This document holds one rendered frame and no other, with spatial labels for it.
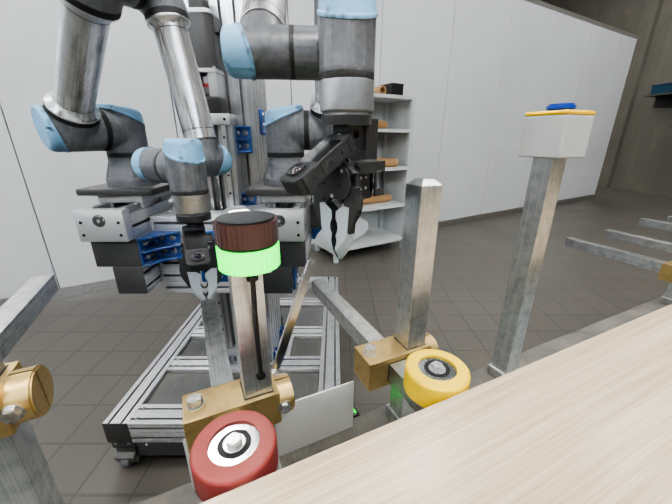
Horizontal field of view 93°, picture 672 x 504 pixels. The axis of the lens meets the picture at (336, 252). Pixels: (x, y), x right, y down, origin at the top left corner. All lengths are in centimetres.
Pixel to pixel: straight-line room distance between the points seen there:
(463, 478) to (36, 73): 304
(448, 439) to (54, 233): 301
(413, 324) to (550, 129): 37
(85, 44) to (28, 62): 210
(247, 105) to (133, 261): 62
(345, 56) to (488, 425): 45
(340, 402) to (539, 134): 54
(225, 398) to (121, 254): 76
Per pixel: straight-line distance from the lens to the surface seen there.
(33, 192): 310
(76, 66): 102
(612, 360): 58
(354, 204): 45
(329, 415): 60
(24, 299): 65
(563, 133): 61
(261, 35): 58
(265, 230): 29
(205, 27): 120
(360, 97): 46
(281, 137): 101
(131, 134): 118
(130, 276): 116
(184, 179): 72
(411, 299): 49
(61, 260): 320
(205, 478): 35
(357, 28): 47
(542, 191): 64
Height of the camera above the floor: 118
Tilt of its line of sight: 20 degrees down
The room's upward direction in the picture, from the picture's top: straight up
